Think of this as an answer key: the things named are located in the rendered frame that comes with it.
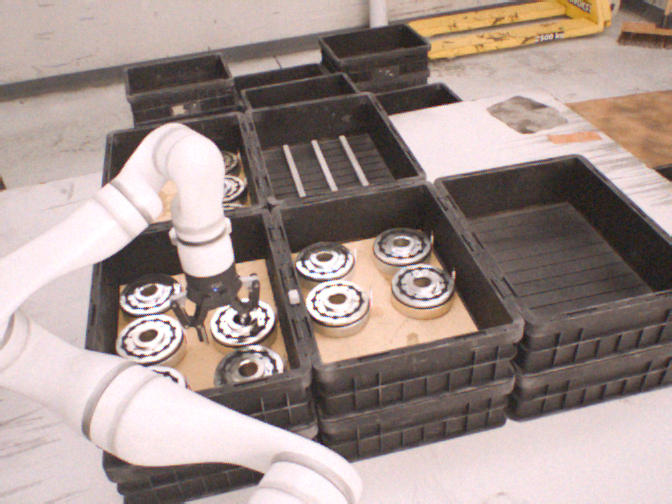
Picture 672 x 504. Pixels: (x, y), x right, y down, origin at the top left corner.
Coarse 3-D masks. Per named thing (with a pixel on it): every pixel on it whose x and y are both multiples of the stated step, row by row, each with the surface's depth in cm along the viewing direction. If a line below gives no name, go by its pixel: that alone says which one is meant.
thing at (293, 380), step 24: (240, 216) 113; (264, 216) 113; (96, 264) 105; (96, 288) 100; (288, 288) 97; (96, 312) 96; (288, 312) 93; (96, 336) 92; (240, 384) 84; (264, 384) 83; (288, 384) 84
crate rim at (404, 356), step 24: (360, 192) 117; (384, 192) 117; (432, 192) 115; (288, 264) 102; (480, 264) 99; (312, 336) 89; (456, 336) 88; (480, 336) 87; (504, 336) 88; (312, 360) 86; (360, 360) 85; (384, 360) 85; (408, 360) 87; (432, 360) 88
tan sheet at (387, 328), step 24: (360, 264) 116; (432, 264) 115; (384, 288) 111; (384, 312) 106; (456, 312) 105; (360, 336) 102; (384, 336) 102; (408, 336) 102; (432, 336) 102; (336, 360) 99
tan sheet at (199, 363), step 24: (240, 264) 118; (264, 264) 118; (120, 288) 115; (264, 288) 113; (120, 312) 110; (192, 312) 109; (192, 336) 105; (192, 360) 101; (216, 360) 100; (192, 384) 97
